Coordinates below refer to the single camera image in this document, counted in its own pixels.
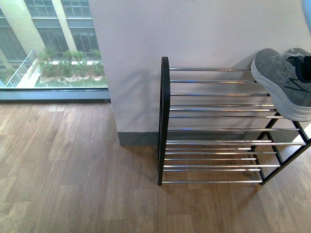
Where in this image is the grey knit sneaker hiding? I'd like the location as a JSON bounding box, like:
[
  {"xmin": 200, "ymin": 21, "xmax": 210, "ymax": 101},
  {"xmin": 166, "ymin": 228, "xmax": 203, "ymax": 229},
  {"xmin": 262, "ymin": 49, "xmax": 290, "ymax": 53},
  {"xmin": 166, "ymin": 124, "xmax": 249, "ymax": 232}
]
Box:
[
  {"xmin": 251, "ymin": 49, "xmax": 311, "ymax": 122},
  {"xmin": 285, "ymin": 48, "xmax": 311, "ymax": 57}
]

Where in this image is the black metal shoe rack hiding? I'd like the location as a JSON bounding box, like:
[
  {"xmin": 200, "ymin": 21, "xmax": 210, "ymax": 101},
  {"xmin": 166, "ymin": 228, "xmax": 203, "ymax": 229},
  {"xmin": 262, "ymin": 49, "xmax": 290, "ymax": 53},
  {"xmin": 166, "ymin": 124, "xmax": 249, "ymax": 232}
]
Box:
[{"xmin": 157, "ymin": 57, "xmax": 311, "ymax": 185}]

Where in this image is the dark grey window frame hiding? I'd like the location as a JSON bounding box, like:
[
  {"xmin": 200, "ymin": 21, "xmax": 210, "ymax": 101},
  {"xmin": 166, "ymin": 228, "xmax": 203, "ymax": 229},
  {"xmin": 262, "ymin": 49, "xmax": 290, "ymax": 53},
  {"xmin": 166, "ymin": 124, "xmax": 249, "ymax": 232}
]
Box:
[{"xmin": 0, "ymin": 87, "xmax": 110, "ymax": 103}]

